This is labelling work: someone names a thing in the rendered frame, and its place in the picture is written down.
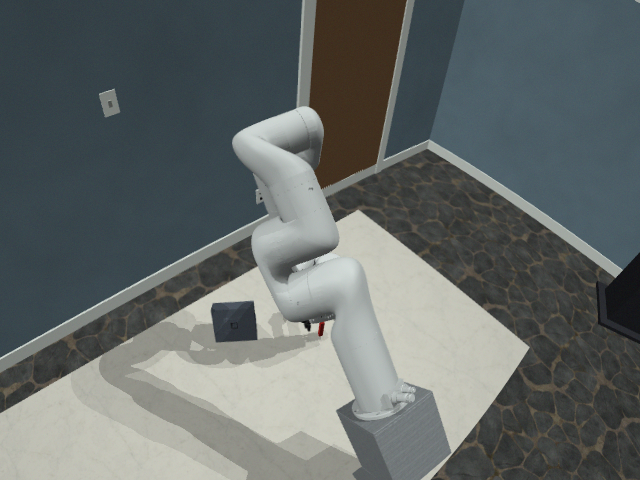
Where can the dark grey sloped panel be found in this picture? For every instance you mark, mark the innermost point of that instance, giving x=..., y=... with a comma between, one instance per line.
x=234, y=321

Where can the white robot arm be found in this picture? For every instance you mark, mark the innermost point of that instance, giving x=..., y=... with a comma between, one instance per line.
x=322, y=282

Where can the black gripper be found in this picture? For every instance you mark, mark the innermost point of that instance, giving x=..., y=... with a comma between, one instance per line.
x=318, y=320

